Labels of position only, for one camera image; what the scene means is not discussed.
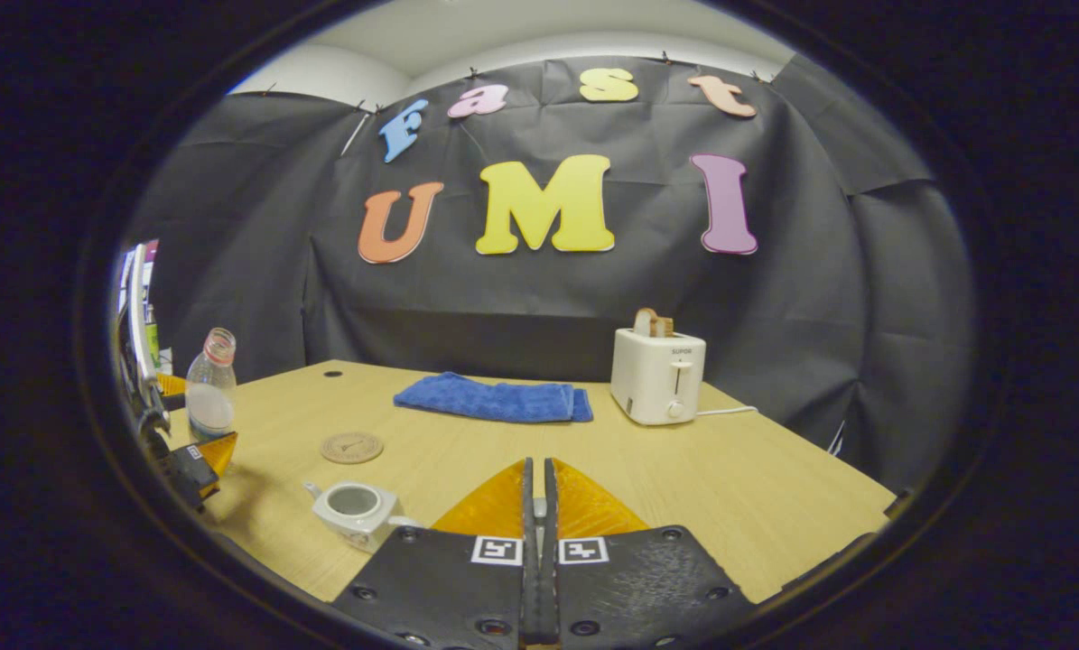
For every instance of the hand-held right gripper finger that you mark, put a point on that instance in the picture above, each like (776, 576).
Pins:
(530, 587)
(550, 587)

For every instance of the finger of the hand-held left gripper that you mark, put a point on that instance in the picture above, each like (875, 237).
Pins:
(171, 386)
(191, 471)

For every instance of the clear plastic water bottle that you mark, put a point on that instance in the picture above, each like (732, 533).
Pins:
(209, 397)

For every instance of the round wooden coaster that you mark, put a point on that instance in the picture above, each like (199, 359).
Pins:
(351, 448)

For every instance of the white teacup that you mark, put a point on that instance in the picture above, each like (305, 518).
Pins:
(358, 519)

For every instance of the green bottle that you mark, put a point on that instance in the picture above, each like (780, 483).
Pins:
(153, 343)

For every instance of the computer monitor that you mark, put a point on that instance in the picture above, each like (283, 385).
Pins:
(140, 307)

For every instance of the blue towel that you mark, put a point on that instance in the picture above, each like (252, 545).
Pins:
(494, 399)

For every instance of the white toaster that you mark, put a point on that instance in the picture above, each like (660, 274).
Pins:
(658, 379)

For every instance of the bread slice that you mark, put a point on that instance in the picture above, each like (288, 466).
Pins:
(649, 323)

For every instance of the black backdrop cloth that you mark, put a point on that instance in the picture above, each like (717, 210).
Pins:
(774, 298)

